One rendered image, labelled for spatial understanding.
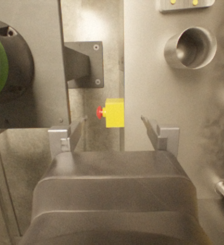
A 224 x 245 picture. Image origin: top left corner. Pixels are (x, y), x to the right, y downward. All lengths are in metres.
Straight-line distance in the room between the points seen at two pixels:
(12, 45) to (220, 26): 0.45
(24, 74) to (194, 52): 0.38
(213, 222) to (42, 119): 0.51
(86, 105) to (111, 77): 0.26
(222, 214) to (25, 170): 1.41
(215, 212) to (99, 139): 0.95
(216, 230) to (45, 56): 0.57
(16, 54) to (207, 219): 0.59
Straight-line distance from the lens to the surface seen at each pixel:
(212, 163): 0.61
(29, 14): 0.38
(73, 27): 1.31
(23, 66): 0.35
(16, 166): 1.68
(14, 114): 0.40
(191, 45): 0.50
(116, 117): 0.51
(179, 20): 0.50
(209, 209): 0.64
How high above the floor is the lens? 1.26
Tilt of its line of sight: 73 degrees down
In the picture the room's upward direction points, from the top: 178 degrees counter-clockwise
